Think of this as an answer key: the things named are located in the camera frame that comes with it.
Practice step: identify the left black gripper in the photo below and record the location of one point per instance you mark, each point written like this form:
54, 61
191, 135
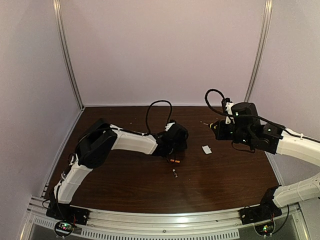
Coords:
180, 137

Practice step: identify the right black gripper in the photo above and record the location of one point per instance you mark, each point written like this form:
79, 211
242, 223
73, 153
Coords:
221, 130

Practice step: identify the yellow handled screwdriver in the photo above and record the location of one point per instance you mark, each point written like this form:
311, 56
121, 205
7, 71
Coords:
210, 125

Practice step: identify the orange batteries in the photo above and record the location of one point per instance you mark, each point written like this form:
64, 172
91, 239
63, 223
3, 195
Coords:
174, 161

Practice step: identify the white battery cover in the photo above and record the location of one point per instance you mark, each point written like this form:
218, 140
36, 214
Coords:
206, 149

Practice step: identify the black aa battery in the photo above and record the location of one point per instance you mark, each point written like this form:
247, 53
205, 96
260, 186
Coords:
175, 173

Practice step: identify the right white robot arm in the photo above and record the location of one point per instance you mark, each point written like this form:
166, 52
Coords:
243, 125

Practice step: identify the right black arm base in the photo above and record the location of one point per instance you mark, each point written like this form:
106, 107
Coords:
266, 210

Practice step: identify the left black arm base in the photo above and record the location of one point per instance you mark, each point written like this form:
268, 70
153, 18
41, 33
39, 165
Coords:
66, 212

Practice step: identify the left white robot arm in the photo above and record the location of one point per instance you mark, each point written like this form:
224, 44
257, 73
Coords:
101, 138

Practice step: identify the right circuit board with leds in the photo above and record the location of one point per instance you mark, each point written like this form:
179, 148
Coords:
265, 229

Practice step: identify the circuit board with leds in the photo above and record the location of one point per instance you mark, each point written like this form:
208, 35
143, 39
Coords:
265, 229
63, 229

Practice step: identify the left circuit board with leds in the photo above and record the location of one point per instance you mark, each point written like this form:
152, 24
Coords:
63, 229

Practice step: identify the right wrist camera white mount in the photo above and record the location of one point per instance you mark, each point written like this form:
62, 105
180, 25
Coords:
227, 109

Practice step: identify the aluminium front rail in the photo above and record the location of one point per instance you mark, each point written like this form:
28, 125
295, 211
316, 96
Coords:
210, 225

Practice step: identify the right aluminium corner post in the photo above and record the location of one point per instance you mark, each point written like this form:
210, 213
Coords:
262, 41

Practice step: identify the aluminium corner post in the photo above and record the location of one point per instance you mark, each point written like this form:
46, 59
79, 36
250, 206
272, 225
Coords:
65, 52
262, 41

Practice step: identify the left aluminium corner post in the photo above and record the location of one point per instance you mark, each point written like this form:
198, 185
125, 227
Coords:
65, 52

